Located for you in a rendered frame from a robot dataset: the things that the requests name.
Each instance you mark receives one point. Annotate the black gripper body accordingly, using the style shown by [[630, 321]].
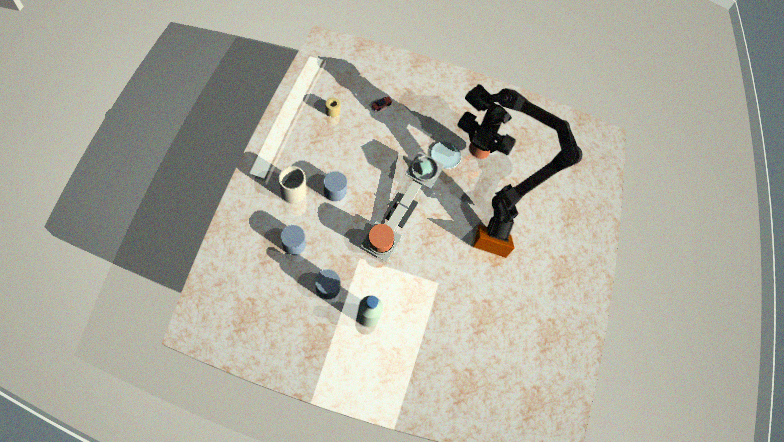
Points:
[[505, 143]]

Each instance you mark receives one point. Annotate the cream open cylinder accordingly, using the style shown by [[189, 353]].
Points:
[[292, 181]]

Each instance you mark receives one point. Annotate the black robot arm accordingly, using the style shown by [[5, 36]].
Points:
[[504, 202]]

